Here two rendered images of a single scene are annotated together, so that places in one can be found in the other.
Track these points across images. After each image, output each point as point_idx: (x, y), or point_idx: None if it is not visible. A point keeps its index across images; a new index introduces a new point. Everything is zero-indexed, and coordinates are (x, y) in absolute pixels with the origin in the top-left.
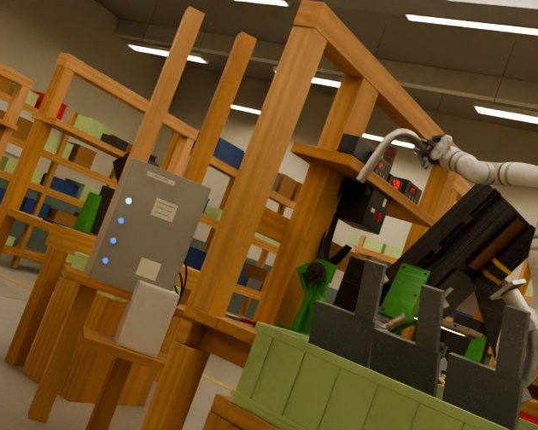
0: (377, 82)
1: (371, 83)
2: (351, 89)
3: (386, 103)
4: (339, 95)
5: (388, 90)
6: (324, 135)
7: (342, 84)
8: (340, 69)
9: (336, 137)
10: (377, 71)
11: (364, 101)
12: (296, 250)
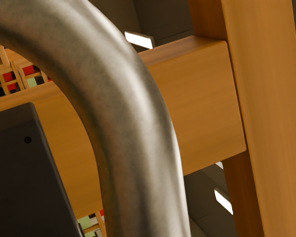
0: (261, 117)
1: (238, 90)
2: (173, 51)
3: (253, 224)
4: (138, 54)
5: (276, 183)
6: (10, 96)
7: (167, 44)
8: (189, 4)
9: (11, 106)
10: (278, 83)
11: (181, 110)
12: None
